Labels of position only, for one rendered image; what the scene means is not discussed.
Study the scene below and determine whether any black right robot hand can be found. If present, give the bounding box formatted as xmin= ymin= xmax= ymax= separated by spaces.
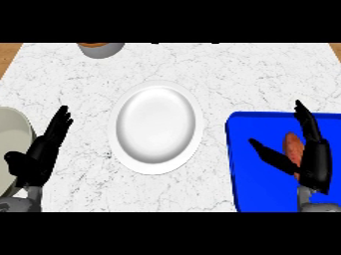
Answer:
xmin=246 ymin=99 xmax=333 ymax=195

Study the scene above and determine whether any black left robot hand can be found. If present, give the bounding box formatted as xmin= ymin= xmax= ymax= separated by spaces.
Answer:
xmin=2 ymin=105 xmax=74 ymax=189

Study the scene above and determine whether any orange sweet potato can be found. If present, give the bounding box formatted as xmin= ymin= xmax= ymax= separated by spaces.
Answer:
xmin=280 ymin=131 xmax=305 ymax=182

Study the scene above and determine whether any blue tray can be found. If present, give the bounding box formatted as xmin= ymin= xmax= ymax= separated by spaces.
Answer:
xmin=224 ymin=111 xmax=341 ymax=213

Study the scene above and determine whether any white oval plate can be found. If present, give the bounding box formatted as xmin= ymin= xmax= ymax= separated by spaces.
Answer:
xmin=107 ymin=80 xmax=205 ymax=176

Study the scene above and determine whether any pale cream bowl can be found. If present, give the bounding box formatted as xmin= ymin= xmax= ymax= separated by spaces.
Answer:
xmin=0 ymin=106 xmax=37 ymax=212

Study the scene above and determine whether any grey cup with orange content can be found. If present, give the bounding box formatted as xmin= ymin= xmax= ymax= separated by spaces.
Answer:
xmin=76 ymin=43 xmax=126 ymax=60

